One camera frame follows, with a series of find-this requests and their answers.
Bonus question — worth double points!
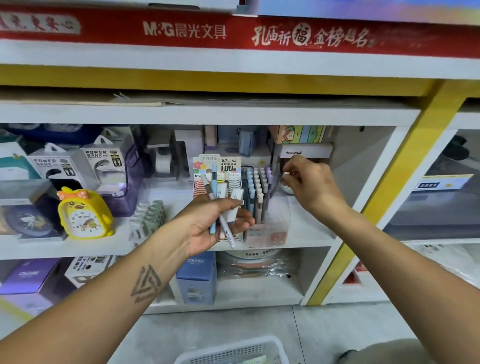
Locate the person's left hand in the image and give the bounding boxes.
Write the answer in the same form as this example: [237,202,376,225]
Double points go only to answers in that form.
[161,196,258,260]

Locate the person's right hand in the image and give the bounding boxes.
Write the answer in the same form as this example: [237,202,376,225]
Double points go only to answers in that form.
[279,155,348,225]

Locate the bundle of lilac green packets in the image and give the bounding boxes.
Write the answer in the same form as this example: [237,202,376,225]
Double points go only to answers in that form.
[201,168,245,249]

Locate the white shelf with yellow trim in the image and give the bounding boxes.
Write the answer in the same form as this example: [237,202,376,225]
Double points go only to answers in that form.
[0,0,480,309]

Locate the white plastic basket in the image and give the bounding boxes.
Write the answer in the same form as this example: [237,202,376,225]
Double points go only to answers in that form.
[174,335,290,364]

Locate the person's left forearm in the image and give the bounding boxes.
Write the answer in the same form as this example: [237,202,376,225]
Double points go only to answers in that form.
[0,240,189,364]

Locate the person's right forearm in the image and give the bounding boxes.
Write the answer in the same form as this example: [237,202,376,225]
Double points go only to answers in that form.
[322,202,480,364]

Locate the white long box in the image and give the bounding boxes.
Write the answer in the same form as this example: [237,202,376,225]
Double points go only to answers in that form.
[276,142,335,160]

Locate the blue small carton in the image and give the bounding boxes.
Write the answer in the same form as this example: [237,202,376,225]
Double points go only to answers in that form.
[176,251,219,306]

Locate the clear plastic tray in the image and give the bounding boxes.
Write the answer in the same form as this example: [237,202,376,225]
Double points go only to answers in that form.
[129,201,170,245]

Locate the pastel sticky notes pack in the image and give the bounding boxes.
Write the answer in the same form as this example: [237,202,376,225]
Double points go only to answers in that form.
[268,125,335,145]

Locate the stack of wrapped discs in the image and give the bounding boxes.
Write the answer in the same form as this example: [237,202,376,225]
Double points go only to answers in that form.
[217,251,294,280]

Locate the clear pink label box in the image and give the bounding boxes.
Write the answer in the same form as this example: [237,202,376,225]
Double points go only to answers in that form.
[243,196,294,249]

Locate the white refill display box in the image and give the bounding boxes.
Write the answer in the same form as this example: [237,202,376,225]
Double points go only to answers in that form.
[191,153,245,249]

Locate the purple translucent container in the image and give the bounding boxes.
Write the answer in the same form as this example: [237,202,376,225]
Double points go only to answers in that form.
[97,144,145,219]

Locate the tape dispenser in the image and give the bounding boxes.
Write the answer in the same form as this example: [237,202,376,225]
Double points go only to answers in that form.
[146,129,175,177]

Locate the grey digital clock box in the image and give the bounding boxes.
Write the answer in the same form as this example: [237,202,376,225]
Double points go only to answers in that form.
[217,126,260,159]

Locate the flat cardboard sheets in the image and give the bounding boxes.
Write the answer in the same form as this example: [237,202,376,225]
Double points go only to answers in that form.
[112,90,421,108]

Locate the white tall box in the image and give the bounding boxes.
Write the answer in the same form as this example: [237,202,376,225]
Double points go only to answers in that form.
[174,129,205,162]

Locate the red white flat box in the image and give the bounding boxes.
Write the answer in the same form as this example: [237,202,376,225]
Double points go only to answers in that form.
[341,261,369,286]

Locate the yellow alarm clock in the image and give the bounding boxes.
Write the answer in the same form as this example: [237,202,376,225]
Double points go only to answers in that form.
[57,187,117,241]

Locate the white hanging accessory box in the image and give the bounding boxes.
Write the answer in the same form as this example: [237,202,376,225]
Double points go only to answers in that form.
[81,135,129,195]
[26,144,95,192]

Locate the plastic wrapped items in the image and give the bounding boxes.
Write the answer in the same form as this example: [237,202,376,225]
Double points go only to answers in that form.
[420,243,480,290]

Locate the clear boxed dark clock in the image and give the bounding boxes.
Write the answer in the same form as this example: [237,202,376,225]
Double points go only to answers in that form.
[0,178,67,241]

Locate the purple box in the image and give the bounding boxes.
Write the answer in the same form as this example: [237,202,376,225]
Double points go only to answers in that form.
[0,258,61,315]

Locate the blue printed box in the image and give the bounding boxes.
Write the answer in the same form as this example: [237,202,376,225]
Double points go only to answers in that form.
[240,0,480,25]

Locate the teal white box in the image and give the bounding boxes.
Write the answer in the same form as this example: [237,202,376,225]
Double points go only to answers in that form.
[0,141,39,181]

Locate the red banner strip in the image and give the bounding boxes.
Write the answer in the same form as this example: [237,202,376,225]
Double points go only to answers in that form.
[0,6,480,60]

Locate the white printed box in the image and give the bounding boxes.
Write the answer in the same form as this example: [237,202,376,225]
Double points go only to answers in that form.
[97,0,241,12]

